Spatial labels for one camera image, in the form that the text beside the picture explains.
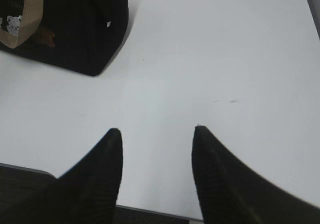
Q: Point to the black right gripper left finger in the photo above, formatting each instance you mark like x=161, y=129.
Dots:
x=85, y=194

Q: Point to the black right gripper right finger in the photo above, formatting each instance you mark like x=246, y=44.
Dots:
x=229, y=192

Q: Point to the black canvas tote bag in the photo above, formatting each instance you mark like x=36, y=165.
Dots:
x=78, y=35

